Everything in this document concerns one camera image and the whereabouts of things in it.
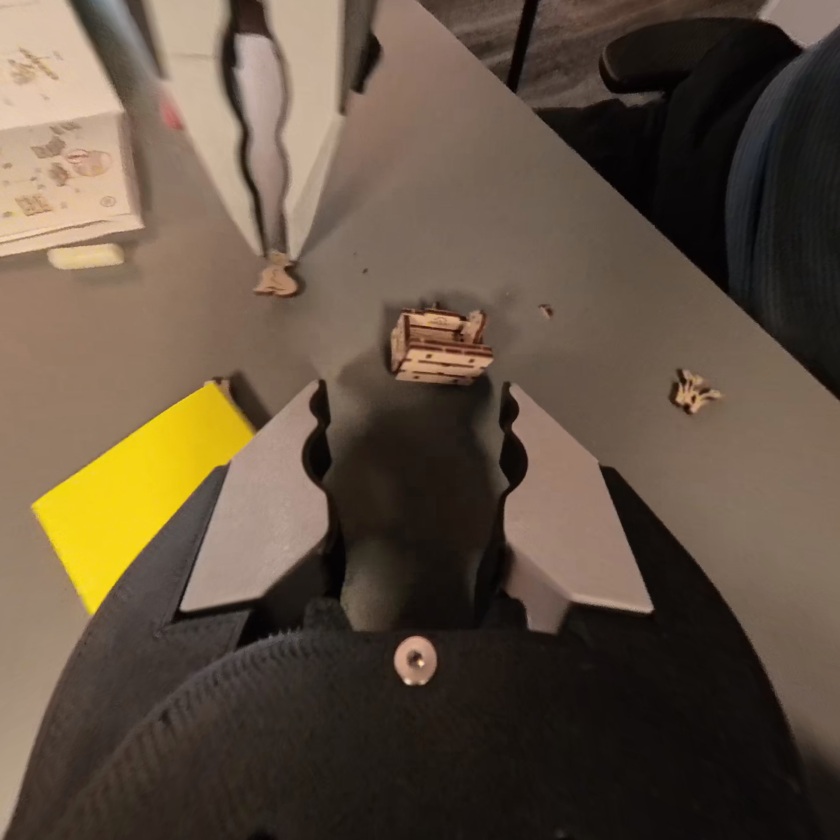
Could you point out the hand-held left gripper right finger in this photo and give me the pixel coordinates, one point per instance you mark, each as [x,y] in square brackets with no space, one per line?
[564,525]

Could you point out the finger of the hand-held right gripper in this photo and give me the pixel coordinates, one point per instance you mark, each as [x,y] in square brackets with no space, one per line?
[197,79]
[315,98]

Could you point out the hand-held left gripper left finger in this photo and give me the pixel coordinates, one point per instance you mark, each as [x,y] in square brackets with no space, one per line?
[256,525]

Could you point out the small wooden crate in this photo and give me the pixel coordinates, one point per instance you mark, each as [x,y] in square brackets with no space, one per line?
[433,354]

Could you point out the yellow sticky note pad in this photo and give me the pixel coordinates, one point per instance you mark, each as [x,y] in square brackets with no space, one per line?
[131,492]

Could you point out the small flat wooden part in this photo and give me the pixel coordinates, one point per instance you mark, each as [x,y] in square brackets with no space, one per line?
[223,386]

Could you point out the instruction booklet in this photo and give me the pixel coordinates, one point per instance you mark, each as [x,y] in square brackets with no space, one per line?
[52,164]

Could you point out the pale wax stick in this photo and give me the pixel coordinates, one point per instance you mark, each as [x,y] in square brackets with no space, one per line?
[85,256]

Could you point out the black office chair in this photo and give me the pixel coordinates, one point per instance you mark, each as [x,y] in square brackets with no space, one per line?
[689,52]

